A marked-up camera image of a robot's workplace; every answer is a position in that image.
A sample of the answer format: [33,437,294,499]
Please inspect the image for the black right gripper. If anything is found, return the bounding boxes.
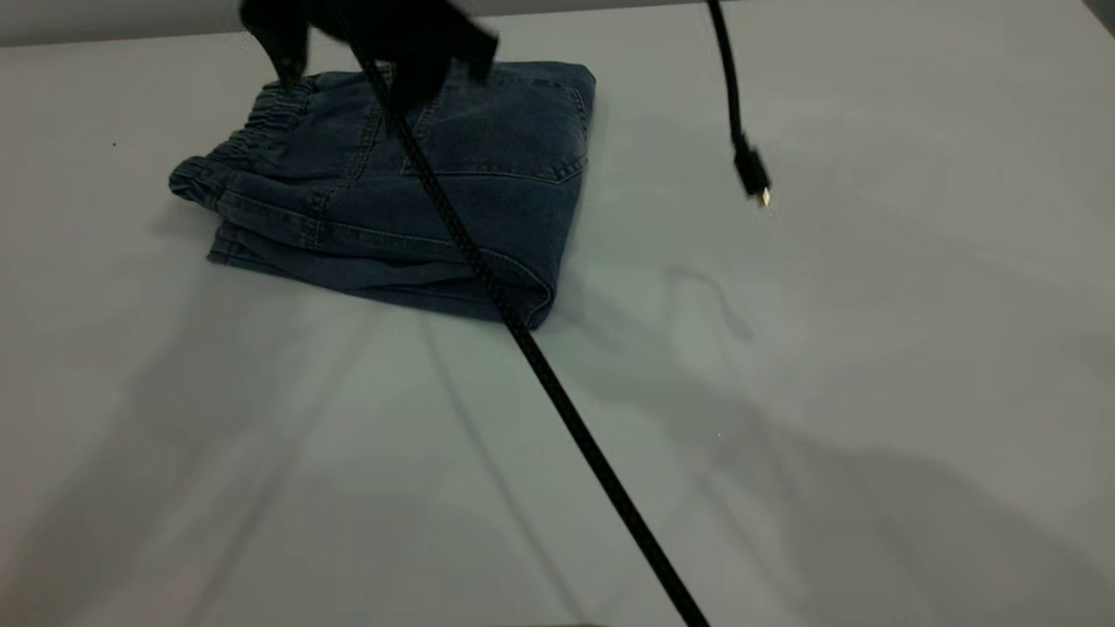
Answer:
[240,0,500,116]

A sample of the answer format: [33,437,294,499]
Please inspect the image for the blue denim jeans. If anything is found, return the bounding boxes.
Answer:
[168,59,598,332]

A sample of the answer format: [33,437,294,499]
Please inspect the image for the black cable with USB plug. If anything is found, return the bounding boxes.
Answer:
[706,0,772,208]

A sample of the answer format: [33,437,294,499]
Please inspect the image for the black braided cable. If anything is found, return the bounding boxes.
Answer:
[335,17,711,627]

